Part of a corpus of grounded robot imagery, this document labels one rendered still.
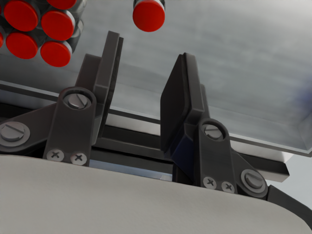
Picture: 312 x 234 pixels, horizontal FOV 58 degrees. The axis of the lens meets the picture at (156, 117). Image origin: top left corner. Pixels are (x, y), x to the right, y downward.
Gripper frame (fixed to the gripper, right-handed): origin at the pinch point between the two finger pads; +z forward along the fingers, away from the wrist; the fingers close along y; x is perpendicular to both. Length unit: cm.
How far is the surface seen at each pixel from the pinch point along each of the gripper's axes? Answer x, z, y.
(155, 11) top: 0.4, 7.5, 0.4
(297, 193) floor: -143, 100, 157
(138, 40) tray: -4.4, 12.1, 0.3
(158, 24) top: -0.3, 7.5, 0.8
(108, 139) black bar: -15.9, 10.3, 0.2
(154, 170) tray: -17.9, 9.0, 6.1
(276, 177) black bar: -16.6, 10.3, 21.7
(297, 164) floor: -111, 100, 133
